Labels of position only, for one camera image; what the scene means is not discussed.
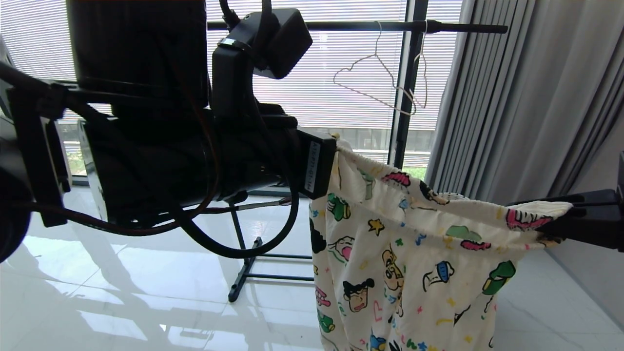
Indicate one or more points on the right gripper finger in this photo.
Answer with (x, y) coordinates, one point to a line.
(602, 197)
(594, 229)

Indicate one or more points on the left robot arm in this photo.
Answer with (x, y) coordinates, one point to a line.
(136, 48)

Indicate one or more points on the black clothes rack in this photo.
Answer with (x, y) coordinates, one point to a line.
(404, 97)

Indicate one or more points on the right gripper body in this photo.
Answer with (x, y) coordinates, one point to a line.
(621, 204)

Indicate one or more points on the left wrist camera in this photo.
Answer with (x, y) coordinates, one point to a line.
(287, 44)

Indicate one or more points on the pink clothes hanger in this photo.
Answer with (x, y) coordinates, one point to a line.
(376, 55)
(427, 92)

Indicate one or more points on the beige curtain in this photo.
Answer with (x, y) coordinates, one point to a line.
(512, 97)

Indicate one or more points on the cream printed garment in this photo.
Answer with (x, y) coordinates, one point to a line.
(414, 273)

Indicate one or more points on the window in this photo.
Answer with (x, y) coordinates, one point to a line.
(341, 107)

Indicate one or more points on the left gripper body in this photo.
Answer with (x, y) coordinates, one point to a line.
(195, 165)

